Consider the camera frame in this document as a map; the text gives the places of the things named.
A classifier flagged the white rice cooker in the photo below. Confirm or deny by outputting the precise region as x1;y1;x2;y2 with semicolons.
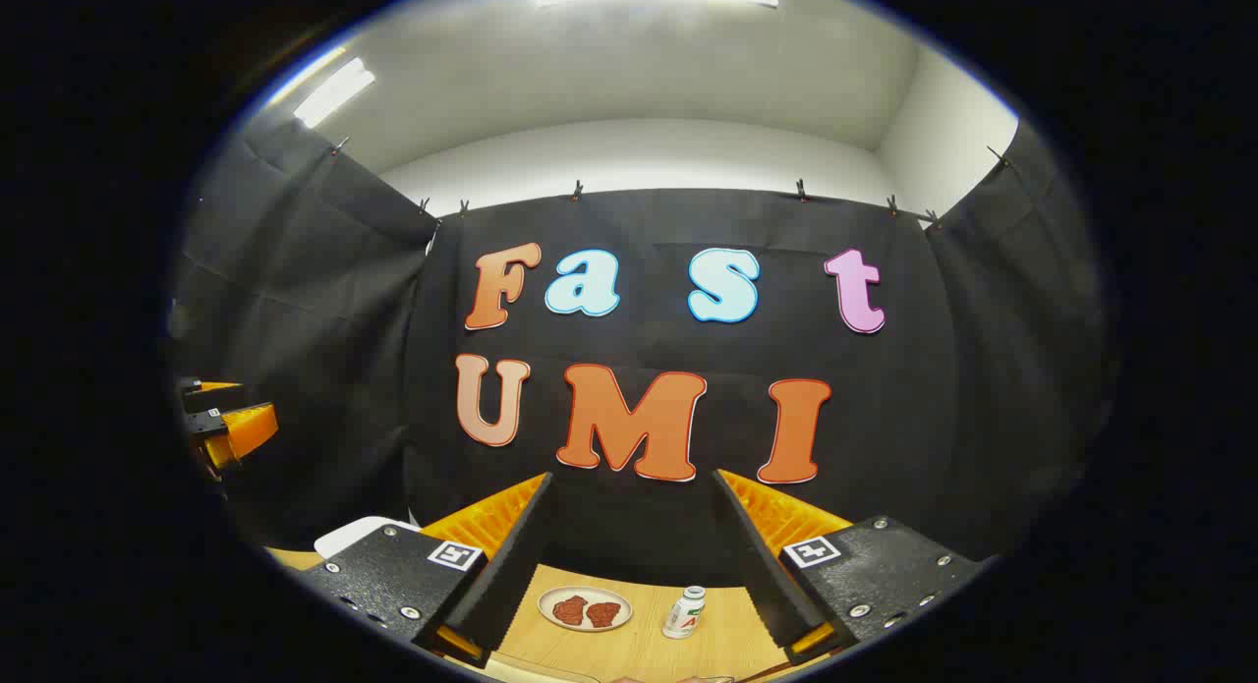
313;516;422;561

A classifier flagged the white drink bottle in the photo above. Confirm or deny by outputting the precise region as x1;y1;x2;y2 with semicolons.
661;585;707;641

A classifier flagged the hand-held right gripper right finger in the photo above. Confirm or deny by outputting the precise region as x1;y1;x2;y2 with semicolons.
713;467;989;664

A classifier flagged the white plate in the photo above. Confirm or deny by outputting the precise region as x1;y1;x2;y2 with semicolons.
538;586;634;633

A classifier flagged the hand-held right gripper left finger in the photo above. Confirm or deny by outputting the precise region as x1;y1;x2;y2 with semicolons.
300;472;556;669

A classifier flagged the black backdrop cloth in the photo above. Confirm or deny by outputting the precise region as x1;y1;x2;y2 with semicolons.
167;113;1116;588

